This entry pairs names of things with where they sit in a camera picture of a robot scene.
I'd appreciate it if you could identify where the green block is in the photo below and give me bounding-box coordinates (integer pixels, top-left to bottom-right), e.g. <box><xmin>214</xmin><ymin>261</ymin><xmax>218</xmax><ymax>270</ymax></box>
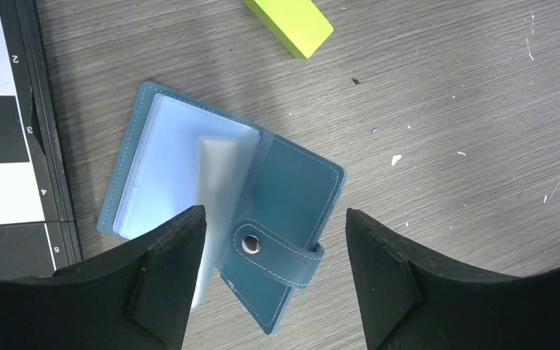
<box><xmin>244</xmin><ymin>0</ymin><xmax>334</xmax><ymax>59</ymax></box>

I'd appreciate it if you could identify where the blue card holder wallet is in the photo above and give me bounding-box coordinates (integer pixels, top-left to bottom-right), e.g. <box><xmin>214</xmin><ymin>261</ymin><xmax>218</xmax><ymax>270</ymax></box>
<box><xmin>97</xmin><ymin>81</ymin><xmax>346</xmax><ymax>335</ymax></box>

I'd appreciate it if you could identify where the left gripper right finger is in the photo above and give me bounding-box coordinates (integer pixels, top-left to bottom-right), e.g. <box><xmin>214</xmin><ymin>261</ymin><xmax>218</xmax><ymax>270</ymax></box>
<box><xmin>345</xmin><ymin>209</ymin><xmax>560</xmax><ymax>349</ymax></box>

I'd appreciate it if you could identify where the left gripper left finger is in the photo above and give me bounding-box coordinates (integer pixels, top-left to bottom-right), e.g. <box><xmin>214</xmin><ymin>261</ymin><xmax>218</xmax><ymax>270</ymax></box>
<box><xmin>0</xmin><ymin>205</ymin><xmax>206</xmax><ymax>349</ymax></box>

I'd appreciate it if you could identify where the black white chessboard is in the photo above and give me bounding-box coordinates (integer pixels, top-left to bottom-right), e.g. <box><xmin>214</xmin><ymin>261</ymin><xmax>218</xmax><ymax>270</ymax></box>
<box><xmin>0</xmin><ymin>1</ymin><xmax>82</xmax><ymax>280</ymax></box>

